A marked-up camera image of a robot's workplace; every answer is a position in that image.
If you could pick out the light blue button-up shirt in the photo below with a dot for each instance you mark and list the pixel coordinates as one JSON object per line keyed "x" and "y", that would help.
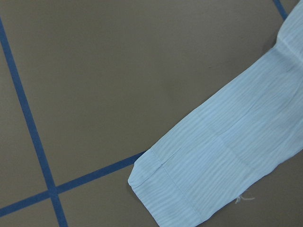
{"x": 233, "y": 139}

